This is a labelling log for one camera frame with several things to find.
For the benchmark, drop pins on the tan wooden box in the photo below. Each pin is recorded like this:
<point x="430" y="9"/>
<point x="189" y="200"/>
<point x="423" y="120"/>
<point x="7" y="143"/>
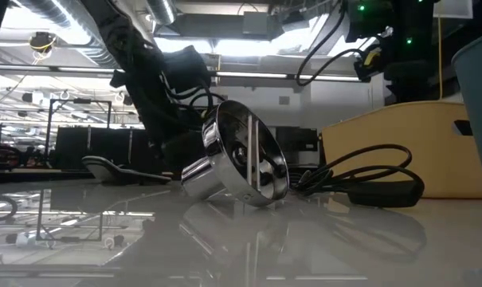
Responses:
<point x="404" y="151"/>

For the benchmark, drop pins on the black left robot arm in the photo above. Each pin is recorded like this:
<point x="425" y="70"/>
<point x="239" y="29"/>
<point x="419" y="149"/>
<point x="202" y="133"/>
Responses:
<point x="125" y="40"/>

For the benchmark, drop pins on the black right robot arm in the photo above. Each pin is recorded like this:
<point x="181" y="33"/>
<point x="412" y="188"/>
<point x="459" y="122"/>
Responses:
<point x="412" y="24"/>

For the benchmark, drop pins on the chrome round metal fixture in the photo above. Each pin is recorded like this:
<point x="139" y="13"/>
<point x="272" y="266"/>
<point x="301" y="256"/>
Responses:
<point x="224" y="175"/>

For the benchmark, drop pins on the black and white flat object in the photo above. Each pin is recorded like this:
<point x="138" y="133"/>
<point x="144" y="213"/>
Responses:
<point x="113" y="173"/>

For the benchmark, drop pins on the black office partition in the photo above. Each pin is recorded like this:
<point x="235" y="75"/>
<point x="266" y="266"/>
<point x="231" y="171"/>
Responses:
<point x="105" y="147"/>

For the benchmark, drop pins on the teal plastic bin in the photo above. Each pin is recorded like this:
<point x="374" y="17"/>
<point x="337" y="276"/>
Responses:
<point x="479" y="111"/>

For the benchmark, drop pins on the long ceiling light fixture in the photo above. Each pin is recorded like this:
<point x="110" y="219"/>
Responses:
<point x="256" y="74"/>

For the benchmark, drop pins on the black power adapter brick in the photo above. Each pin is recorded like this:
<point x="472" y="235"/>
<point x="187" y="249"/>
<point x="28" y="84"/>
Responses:
<point x="384" y="194"/>

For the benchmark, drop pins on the dark monitor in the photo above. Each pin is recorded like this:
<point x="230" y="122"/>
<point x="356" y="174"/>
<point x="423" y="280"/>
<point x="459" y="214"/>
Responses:
<point x="296" y="143"/>

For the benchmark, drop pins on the grey ceiling box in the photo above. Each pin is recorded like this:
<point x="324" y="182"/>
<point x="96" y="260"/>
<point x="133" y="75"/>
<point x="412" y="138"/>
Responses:
<point x="257" y="24"/>

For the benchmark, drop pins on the black ceiling-hung device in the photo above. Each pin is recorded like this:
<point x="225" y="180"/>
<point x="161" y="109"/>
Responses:
<point x="42" y="42"/>

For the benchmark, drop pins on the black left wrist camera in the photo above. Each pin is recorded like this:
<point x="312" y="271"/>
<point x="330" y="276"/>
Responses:
<point x="185" y="68"/>

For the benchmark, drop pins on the black metal frame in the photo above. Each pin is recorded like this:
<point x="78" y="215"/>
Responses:
<point x="81" y="101"/>

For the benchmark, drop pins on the grey wall vent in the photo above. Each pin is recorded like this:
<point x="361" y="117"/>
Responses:
<point x="284" y="100"/>

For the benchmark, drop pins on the smooth silver ventilation duct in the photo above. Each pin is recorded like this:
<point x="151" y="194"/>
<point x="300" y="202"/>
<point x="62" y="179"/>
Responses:
<point x="161" y="10"/>

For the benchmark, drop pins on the ribbed silver ventilation duct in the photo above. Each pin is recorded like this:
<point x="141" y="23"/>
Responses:
<point x="77" y="36"/>

